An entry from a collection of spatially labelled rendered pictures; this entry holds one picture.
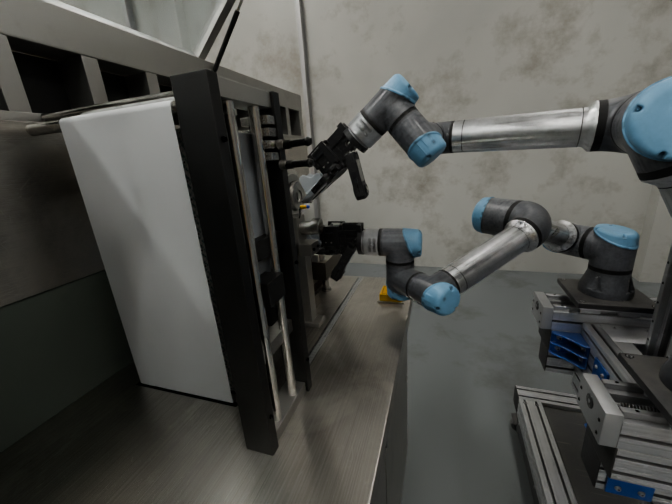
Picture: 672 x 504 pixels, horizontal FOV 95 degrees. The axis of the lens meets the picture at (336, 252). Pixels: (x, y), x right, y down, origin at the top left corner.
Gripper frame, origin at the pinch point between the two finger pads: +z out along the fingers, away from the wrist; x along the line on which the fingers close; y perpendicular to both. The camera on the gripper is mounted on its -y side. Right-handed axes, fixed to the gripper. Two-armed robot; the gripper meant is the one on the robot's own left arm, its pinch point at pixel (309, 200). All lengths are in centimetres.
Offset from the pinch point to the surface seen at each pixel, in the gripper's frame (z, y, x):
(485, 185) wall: -41, -73, -285
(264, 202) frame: -8.8, -1.2, 34.3
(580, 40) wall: -169, -23, -283
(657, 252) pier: -111, -215, -268
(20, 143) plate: 18, 37, 38
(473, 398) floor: 38, -129, -78
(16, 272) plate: 31, 20, 45
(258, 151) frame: -13.7, 4.4, 34.2
